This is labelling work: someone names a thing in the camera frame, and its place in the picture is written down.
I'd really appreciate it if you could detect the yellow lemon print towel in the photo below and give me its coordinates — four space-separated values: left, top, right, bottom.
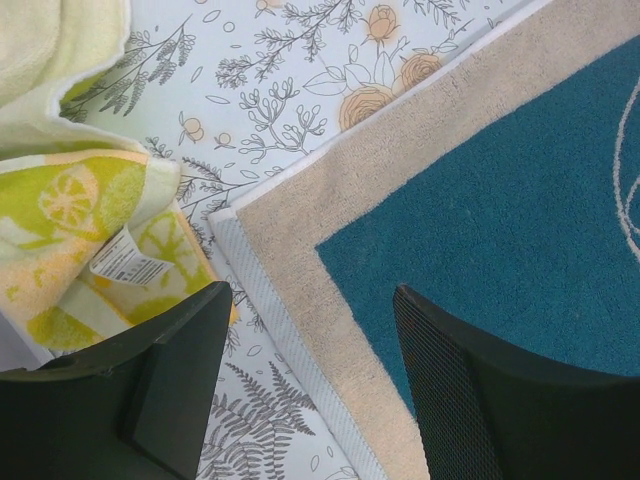
1 1 217 354

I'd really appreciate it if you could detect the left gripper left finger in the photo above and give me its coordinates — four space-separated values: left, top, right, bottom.
1 281 232 479

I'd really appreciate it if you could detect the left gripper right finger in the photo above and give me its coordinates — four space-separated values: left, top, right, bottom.
393 285 639 479

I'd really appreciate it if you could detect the floral table mat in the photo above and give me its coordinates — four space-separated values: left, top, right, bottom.
62 1 521 479

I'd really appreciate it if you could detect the blue beige Doraemon towel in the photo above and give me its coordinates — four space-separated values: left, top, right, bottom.
209 1 639 479

